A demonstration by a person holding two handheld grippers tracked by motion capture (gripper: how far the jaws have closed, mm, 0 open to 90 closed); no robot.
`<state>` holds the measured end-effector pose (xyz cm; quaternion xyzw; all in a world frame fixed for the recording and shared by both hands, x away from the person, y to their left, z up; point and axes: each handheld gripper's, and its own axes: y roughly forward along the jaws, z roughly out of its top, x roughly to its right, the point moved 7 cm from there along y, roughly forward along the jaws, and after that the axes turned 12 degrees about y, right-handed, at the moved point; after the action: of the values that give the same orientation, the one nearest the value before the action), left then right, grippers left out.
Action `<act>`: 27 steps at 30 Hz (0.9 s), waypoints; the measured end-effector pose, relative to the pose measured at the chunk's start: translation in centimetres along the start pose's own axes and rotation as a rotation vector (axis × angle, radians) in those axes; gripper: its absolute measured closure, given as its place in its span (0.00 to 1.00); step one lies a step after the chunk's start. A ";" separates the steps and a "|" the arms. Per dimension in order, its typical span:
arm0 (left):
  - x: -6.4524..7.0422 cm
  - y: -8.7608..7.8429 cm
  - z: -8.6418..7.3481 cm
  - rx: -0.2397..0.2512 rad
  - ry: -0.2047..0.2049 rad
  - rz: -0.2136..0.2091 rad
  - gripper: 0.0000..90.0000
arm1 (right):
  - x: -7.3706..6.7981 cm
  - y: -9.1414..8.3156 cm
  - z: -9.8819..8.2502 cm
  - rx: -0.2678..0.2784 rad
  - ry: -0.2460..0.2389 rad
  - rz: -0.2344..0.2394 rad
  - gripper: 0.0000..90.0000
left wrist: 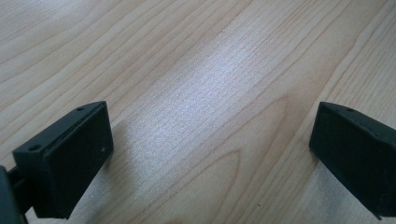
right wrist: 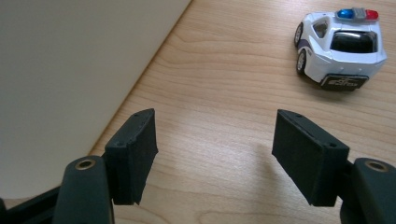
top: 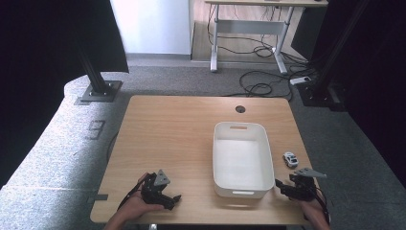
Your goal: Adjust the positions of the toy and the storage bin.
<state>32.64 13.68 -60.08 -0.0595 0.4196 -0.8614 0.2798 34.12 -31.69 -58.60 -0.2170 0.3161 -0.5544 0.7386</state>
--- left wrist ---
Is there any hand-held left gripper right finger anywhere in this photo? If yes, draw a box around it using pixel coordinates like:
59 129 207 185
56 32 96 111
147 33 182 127
308 101 396 221

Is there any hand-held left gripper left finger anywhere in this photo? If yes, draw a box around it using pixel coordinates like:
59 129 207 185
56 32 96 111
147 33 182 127
12 100 115 220

